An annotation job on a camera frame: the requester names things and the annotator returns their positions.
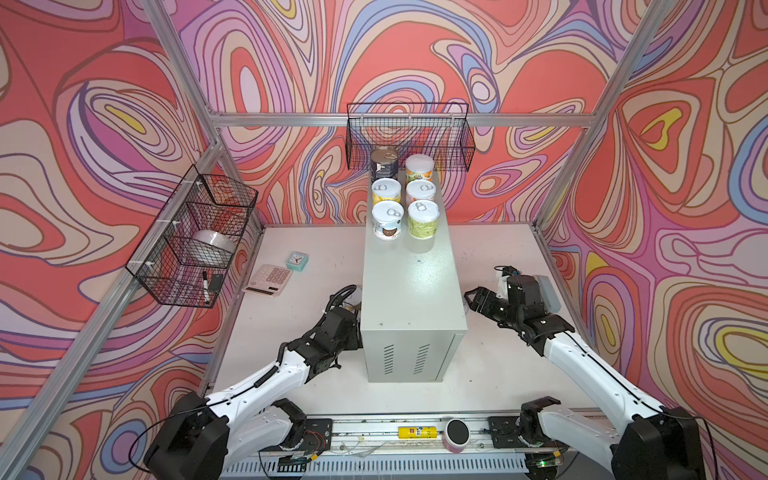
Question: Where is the yellow labelled tin can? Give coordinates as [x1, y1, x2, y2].
[371, 178, 402, 205]

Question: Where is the pink labelled tin can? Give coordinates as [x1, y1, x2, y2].
[405, 179, 437, 205]

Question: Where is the grey stapler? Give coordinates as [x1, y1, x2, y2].
[535, 275, 562, 314]

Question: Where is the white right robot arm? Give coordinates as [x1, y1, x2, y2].
[464, 266, 706, 479]

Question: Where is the green orange labelled can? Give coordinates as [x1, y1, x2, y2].
[405, 154, 435, 182]

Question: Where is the white labelled tin can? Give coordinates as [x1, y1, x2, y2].
[371, 200, 404, 241]

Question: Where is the black wire basket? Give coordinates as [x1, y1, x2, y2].
[125, 166, 258, 309]
[345, 100, 476, 172]

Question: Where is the yellow green tin can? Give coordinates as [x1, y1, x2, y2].
[408, 200, 440, 240]

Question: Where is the black wire basket back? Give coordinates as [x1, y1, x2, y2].
[345, 100, 476, 172]

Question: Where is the aluminium frame post right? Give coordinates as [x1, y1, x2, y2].
[532, 1, 676, 232]

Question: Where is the yellow label sticker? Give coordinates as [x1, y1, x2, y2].
[398, 426, 438, 440]

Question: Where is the aluminium frame post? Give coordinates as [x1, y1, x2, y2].
[532, 1, 676, 232]
[140, 0, 265, 235]

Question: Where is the pale tin can by cabinet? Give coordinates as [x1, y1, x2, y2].
[344, 285, 362, 311]

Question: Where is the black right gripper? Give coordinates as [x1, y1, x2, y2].
[464, 285, 522, 328]

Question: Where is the blue labelled tin can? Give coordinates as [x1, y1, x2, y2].
[370, 147, 399, 182]

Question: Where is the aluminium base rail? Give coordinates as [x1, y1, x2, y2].
[209, 410, 607, 479]

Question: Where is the mint green alarm clock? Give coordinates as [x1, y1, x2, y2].
[285, 251, 309, 272]

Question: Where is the grey metal cabinet box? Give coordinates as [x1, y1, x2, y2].
[360, 174, 468, 383]

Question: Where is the aluminium frame back bar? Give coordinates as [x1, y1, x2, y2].
[209, 112, 597, 128]

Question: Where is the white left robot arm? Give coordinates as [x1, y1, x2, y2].
[143, 306, 361, 479]

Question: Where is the black wire basket left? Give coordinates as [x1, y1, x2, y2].
[125, 166, 258, 309]

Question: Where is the pink desk calculator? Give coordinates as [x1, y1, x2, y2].
[244, 264, 292, 296]

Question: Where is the aluminium frame post left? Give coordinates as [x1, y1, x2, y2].
[140, 0, 265, 235]

